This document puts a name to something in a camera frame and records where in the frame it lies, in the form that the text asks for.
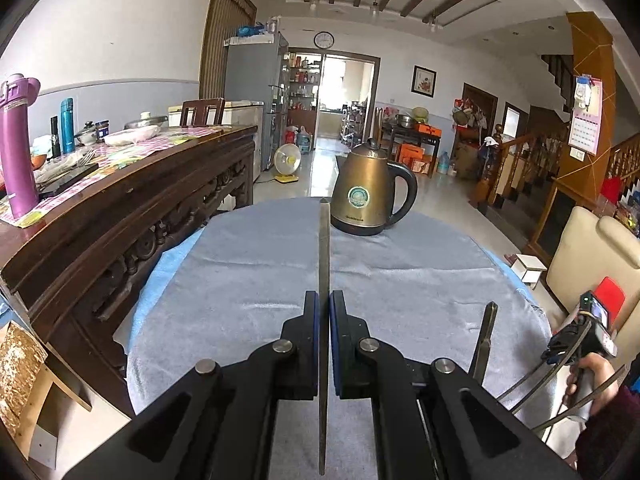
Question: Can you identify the grey tablecloth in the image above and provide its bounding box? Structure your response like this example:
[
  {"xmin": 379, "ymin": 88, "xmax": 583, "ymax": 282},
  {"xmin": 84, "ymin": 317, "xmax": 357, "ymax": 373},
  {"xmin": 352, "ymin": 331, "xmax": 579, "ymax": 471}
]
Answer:
[{"xmin": 127, "ymin": 197, "xmax": 553, "ymax": 480}]

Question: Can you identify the round electric fan heater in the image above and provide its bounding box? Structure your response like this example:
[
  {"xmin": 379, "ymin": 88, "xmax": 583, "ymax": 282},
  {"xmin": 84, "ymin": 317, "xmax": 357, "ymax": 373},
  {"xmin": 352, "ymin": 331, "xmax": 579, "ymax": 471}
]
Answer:
[{"xmin": 274, "ymin": 143, "xmax": 302, "ymax": 183}]

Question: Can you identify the patterned sideboard cover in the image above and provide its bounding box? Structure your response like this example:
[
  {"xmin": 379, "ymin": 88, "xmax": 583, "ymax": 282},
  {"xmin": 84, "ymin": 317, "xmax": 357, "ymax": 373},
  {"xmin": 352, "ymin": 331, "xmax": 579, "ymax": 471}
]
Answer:
[{"xmin": 0, "ymin": 125, "xmax": 226, "ymax": 227}]

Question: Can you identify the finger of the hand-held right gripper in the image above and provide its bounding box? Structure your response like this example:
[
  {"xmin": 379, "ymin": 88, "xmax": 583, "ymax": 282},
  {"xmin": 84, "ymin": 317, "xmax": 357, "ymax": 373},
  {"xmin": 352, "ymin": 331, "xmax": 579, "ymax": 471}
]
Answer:
[{"xmin": 541, "ymin": 332, "xmax": 569, "ymax": 367}]

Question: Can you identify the carved wooden sideboard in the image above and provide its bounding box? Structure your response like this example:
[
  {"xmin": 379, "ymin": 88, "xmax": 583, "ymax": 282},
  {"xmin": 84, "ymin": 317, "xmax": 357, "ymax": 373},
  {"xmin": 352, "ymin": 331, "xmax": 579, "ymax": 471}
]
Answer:
[{"xmin": 0, "ymin": 125, "xmax": 258, "ymax": 418}]

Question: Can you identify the small white stool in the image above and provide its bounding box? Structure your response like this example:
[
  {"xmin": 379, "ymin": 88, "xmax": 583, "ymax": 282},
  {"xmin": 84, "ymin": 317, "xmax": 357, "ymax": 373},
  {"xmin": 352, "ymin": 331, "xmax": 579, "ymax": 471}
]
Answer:
[{"xmin": 510, "ymin": 254, "xmax": 547, "ymax": 290}]

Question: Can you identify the purple water bottle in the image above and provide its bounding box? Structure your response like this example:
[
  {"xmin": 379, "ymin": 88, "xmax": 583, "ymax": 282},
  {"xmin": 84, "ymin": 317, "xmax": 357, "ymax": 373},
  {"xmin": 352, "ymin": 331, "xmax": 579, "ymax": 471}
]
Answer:
[{"xmin": 0, "ymin": 74, "xmax": 41, "ymax": 220}]

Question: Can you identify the orange cardboard carton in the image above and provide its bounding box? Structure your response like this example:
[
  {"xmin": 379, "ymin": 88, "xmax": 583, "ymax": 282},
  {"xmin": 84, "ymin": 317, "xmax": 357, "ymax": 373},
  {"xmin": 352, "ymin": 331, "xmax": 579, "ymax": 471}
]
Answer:
[{"xmin": 397, "ymin": 144, "xmax": 436, "ymax": 176}]

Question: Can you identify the small metal tool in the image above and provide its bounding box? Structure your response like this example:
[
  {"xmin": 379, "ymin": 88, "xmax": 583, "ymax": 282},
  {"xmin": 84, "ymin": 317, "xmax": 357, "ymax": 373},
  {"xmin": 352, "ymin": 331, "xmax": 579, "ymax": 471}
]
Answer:
[{"xmin": 470, "ymin": 301, "xmax": 499, "ymax": 386}]

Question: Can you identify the pink wall calendar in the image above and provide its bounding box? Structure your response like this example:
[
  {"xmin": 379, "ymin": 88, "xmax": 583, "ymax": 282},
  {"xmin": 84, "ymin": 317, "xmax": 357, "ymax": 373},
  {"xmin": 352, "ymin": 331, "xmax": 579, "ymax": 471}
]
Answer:
[{"xmin": 568, "ymin": 75, "xmax": 603, "ymax": 156}]

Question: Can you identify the grey refrigerator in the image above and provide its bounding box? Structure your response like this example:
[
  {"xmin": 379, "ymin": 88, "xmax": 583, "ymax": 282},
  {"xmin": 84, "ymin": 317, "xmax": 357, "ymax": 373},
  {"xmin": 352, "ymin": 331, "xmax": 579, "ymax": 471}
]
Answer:
[{"xmin": 223, "ymin": 32, "xmax": 291, "ymax": 173}]

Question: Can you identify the framed wall picture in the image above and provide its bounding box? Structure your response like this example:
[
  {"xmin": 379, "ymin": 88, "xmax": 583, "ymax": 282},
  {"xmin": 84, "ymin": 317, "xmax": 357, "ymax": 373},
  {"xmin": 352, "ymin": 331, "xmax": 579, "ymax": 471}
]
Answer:
[{"xmin": 411, "ymin": 65, "xmax": 437, "ymax": 97}]

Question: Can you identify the white bowl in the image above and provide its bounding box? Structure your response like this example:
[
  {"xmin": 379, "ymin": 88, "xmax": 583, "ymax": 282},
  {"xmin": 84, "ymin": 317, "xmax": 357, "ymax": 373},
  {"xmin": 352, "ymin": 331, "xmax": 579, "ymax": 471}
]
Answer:
[{"xmin": 102, "ymin": 126, "xmax": 161, "ymax": 147}]

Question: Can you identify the person's right hand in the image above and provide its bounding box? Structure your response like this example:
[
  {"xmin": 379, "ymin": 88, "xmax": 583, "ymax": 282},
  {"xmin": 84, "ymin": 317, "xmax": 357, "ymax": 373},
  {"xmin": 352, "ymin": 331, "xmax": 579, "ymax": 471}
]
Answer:
[{"xmin": 562, "ymin": 352, "xmax": 617, "ymax": 417}]

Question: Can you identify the wooden stair railing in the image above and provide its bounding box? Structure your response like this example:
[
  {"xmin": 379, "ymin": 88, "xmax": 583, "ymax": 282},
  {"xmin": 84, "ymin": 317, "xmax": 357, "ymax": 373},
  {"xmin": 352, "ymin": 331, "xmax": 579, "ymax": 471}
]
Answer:
[{"xmin": 482, "ymin": 125, "xmax": 566, "ymax": 211}]

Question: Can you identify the blue thermos bottle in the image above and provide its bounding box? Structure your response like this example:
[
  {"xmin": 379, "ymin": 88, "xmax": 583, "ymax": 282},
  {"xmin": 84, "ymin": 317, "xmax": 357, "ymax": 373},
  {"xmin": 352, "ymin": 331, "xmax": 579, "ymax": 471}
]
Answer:
[{"xmin": 60, "ymin": 98, "xmax": 76, "ymax": 155}]

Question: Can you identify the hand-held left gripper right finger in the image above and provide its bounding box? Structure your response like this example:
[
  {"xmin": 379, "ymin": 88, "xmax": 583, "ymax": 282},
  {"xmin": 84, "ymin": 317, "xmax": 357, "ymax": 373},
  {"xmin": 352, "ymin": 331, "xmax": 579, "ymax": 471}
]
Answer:
[{"xmin": 328, "ymin": 290, "xmax": 581, "ymax": 480}]

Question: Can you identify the speckled wooden board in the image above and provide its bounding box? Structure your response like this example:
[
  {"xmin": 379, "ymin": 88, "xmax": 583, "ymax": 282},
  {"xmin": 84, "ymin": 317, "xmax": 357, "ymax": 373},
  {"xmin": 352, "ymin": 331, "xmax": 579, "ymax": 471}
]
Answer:
[{"xmin": 0, "ymin": 320, "xmax": 49, "ymax": 441}]

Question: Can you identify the black cable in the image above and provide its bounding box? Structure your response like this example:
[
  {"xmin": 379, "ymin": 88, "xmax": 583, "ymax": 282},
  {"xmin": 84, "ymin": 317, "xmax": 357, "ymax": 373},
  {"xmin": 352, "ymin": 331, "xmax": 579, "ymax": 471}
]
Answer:
[
  {"xmin": 530, "ymin": 365, "xmax": 628, "ymax": 433},
  {"xmin": 499, "ymin": 327, "xmax": 586, "ymax": 403}
]

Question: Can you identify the person's right forearm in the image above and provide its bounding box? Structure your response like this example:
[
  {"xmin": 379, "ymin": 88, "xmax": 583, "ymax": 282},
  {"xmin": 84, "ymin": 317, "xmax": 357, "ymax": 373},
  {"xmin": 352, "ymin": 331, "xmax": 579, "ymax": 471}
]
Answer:
[{"xmin": 575, "ymin": 375, "xmax": 640, "ymax": 480}]

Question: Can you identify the red child chair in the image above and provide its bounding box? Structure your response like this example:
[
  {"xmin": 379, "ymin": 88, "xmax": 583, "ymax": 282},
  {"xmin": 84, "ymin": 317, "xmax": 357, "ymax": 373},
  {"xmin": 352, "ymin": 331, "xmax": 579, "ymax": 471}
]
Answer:
[{"xmin": 590, "ymin": 276, "xmax": 627, "ymax": 321}]

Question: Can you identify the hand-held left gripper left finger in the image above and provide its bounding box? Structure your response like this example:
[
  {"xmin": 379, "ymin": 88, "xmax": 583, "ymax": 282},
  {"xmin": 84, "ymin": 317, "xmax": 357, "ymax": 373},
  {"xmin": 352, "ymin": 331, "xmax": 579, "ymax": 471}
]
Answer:
[{"xmin": 62, "ymin": 290, "xmax": 321, "ymax": 480}]

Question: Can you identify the white chest freezer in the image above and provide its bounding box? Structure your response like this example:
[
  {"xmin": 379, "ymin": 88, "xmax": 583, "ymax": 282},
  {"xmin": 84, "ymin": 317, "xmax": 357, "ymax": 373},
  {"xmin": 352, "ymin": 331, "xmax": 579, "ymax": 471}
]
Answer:
[{"xmin": 167, "ymin": 100, "xmax": 265, "ymax": 183}]

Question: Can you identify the black tray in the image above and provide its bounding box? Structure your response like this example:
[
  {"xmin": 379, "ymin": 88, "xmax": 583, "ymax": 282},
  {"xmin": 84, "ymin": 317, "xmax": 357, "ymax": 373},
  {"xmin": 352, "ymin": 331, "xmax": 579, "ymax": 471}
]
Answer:
[{"xmin": 37, "ymin": 162, "xmax": 101, "ymax": 200}]

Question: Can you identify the cream leather armchair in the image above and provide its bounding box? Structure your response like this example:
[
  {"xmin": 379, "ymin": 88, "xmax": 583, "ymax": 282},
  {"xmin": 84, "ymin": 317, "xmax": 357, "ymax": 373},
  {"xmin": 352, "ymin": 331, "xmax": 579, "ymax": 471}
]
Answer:
[{"xmin": 546, "ymin": 206, "xmax": 640, "ymax": 361}]

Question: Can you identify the bronze electric kettle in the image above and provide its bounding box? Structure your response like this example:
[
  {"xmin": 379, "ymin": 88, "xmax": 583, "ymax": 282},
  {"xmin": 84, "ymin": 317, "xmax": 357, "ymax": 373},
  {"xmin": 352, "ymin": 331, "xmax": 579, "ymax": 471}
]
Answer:
[{"xmin": 331, "ymin": 137, "xmax": 418, "ymax": 237}]

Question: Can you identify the dark wooden chair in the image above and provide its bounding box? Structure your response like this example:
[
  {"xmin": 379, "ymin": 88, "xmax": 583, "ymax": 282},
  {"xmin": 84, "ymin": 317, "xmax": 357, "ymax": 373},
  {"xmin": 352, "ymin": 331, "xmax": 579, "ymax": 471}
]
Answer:
[{"xmin": 180, "ymin": 97, "xmax": 226, "ymax": 128}]

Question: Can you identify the blue under cloth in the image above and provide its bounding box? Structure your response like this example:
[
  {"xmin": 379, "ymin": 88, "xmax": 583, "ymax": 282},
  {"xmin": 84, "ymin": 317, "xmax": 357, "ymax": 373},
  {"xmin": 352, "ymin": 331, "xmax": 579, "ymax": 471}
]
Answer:
[{"xmin": 127, "ymin": 210, "xmax": 546, "ymax": 356}]

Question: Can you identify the dark wooden side table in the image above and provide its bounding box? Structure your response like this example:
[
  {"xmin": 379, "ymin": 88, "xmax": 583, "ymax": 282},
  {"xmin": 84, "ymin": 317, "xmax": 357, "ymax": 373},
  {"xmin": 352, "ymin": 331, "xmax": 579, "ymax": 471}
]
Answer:
[{"xmin": 380, "ymin": 122, "xmax": 442, "ymax": 171}]

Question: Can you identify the orange wooden pillar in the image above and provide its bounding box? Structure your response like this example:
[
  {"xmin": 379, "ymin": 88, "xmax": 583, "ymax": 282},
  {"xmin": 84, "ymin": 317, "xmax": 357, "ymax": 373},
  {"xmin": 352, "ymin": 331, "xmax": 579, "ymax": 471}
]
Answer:
[{"xmin": 552, "ymin": 11, "xmax": 616, "ymax": 201}]

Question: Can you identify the shelf with bottles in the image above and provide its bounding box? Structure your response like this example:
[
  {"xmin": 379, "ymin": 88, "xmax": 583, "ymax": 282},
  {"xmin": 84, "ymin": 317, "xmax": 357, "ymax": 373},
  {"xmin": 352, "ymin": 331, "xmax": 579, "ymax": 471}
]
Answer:
[{"xmin": 287, "ymin": 50, "xmax": 323, "ymax": 111}]

